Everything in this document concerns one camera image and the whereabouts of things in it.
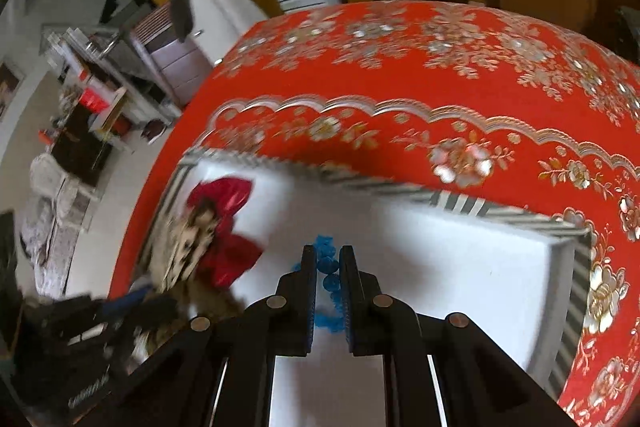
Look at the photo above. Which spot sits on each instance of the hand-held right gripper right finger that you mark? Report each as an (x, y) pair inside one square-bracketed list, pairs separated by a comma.
[(350, 297)]

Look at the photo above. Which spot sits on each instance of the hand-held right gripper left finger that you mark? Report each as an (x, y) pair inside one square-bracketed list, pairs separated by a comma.
[(307, 297)]

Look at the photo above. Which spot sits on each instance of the striped white tray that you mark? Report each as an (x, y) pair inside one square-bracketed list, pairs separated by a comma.
[(425, 247)]

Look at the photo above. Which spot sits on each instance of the red hair bow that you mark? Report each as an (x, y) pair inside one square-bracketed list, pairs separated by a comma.
[(230, 252)]

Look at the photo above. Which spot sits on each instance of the brown scrunchie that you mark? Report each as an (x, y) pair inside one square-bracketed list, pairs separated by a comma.
[(205, 299)]

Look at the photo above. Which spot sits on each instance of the beige dotted hair bow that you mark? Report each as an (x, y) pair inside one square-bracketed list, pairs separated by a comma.
[(192, 237)]

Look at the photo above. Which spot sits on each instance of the white ornate chair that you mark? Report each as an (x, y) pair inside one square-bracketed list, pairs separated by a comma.
[(60, 187)]

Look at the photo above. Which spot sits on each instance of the dark wooden cabinet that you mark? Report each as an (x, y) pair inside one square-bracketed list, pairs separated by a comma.
[(80, 147)]

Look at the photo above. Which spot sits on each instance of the red floral tablecloth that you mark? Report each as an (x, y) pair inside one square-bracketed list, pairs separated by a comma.
[(400, 72)]

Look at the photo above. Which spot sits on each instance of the small white table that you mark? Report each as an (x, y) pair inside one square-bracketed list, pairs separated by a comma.
[(117, 117)]

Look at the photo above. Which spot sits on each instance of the red bag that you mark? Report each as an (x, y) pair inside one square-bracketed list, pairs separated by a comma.
[(94, 99)]

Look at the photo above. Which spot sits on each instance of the white jacket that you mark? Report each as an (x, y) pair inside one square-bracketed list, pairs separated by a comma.
[(225, 17)]

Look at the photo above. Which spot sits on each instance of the dark cloth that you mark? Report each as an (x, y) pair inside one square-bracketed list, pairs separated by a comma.
[(180, 14)]

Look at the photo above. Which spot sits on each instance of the framed wall picture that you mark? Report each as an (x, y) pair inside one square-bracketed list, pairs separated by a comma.
[(7, 89)]

